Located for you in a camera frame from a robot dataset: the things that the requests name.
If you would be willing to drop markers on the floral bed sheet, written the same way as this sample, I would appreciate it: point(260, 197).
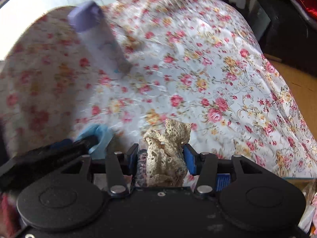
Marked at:
point(196, 61)

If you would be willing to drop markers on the gold metal tin box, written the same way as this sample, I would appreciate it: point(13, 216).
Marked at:
point(302, 183)

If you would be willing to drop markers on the beige lace cloth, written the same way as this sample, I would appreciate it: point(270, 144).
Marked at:
point(165, 164)

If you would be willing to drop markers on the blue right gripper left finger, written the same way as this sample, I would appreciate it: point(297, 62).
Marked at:
point(132, 156)

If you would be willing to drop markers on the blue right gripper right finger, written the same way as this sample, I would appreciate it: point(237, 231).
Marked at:
point(192, 159)

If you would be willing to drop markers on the purple capped white bottle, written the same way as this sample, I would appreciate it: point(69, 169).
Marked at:
point(93, 30)

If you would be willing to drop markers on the blue tissue pack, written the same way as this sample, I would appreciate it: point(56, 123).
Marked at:
point(222, 181)

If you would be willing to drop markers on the crumpled light blue mask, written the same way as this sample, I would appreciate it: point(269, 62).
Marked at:
point(98, 137)

